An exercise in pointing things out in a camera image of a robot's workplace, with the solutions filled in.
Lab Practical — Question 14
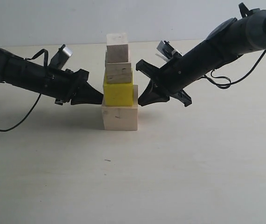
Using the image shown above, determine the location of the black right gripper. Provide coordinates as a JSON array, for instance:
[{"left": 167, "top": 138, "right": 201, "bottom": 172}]
[{"left": 135, "top": 56, "right": 193, "bottom": 108}]

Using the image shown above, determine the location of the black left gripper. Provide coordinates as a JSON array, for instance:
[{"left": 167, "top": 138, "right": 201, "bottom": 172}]
[{"left": 44, "top": 69, "right": 103, "bottom": 105}]

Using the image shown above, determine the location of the yellow cube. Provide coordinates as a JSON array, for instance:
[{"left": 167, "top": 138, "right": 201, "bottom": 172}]
[{"left": 103, "top": 72, "right": 133, "bottom": 106}]

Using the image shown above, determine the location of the medium wooden cube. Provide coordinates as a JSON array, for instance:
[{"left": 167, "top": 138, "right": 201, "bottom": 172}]
[{"left": 105, "top": 51, "right": 133, "bottom": 84}]

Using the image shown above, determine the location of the large wooden base cube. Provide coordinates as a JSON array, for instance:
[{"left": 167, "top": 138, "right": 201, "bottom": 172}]
[{"left": 101, "top": 84, "right": 138, "bottom": 131}]

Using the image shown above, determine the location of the small wooden cube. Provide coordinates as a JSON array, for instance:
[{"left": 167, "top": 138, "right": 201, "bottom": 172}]
[{"left": 106, "top": 33, "right": 129, "bottom": 63}]

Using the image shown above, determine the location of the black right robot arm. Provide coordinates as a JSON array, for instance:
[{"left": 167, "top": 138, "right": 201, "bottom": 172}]
[{"left": 136, "top": 3, "right": 266, "bottom": 106}]

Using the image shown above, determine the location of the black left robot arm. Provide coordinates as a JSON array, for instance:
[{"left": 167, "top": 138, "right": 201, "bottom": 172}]
[{"left": 0, "top": 45, "right": 103, "bottom": 105}]

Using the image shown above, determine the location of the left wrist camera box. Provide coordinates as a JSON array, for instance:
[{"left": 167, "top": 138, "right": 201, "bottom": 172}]
[{"left": 49, "top": 44, "right": 73, "bottom": 69}]

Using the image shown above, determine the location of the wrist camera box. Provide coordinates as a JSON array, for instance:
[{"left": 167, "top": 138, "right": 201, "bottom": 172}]
[
  {"left": 157, "top": 40, "right": 183, "bottom": 62},
  {"left": 49, "top": 44, "right": 73, "bottom": 69}
]

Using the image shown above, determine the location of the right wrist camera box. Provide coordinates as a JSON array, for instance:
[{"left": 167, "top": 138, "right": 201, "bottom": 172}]
[{"left": 157, "top": 40, "right": 183, "bottom": 62}]

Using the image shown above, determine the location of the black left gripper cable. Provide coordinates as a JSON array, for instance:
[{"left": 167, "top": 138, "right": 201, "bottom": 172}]
[{"left": 0, "top": 48, "right": 50, "bottom": 133}]

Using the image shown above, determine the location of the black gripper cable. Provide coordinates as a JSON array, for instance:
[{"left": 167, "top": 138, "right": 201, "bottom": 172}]
[
  {"left": 0, "top": 48, "right": 50, "bottom": 133},
  {"left": 204, "top": 49, "right": 266, "bottom": 89}
]

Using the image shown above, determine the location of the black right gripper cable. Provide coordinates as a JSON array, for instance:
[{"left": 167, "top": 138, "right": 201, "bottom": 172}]
[{"left": 204, "top": 49, "right": 266, "bottom": 89}]

